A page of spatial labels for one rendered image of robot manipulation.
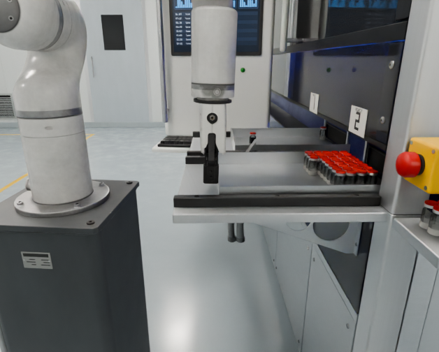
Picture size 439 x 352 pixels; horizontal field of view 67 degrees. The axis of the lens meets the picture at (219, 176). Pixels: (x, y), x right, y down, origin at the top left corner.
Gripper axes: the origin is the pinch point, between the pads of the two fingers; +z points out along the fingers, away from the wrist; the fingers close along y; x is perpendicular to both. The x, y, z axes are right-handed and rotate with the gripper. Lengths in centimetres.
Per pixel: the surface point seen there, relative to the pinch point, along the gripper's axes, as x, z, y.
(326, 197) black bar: -22.3, 1.5, -8.1
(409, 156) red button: -29.7, -9.9, -19.1
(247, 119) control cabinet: -16, 3, 87
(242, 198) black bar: -6.0, 2.1, -8.2
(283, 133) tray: -26, 2, 54
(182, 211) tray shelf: 5.2, 4.3, -9.7
